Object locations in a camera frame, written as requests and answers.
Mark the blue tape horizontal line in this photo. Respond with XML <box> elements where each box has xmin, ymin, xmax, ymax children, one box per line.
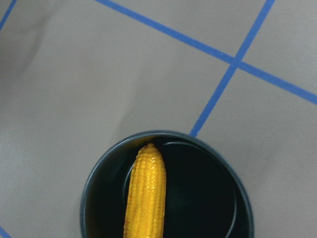
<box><xmin>0</xmin><ymin>227</ymin><xmax>11</xmax><ymax>238</ymax></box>
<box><xmin>98</xmin><ymin>0</ymin><xmax>317</xmax><ymax>104</ymax></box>

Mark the blue tape left vertical line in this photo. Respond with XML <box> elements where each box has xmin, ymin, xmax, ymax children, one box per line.
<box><xmin>0</xmin><ymin>0</ymin><xmax>17</xmax><ymax>31</ymax></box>

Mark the dark pot with purple handle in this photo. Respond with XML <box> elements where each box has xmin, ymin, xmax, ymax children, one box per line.
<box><xmin>80</xmin><ymin>130</ymin><xmax>255</xmax><ymax>238</ymax></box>

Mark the blue tape center vertical line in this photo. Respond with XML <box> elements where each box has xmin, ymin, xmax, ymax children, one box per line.
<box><xmin>189</xmin><ymin>0</ymin><xmax>275</xmax><ymax>137</ymax></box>

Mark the yellow plastic corn cob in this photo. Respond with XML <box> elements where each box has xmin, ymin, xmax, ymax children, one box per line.
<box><xmin>123</xmin><ymin>143</ymin><xmax>166</xmax><ymax>238</ymax></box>

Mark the blue tape lower horizontal line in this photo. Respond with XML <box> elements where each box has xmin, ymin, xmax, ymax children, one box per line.
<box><xmin>0</xmin><ymin>227</ymin><xmax>11</xmax><ymax>238</ymax></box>

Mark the blue tape vertical line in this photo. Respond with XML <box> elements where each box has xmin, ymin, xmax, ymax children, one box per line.
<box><xmin>0</xmin><ymin>0</ymin><xmax>17</xmax><ymax>31</ymax></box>
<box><xmin>189</xmin><ymin>0</ymin><xmax>275</xmax><ymax>137</ymax></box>

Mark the blue tape upper horizontal line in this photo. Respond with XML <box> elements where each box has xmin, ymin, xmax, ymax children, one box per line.
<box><xmin>98</xmin><ymin>0</ymin><xmax>317</xmax><ymax>104</ymax></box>

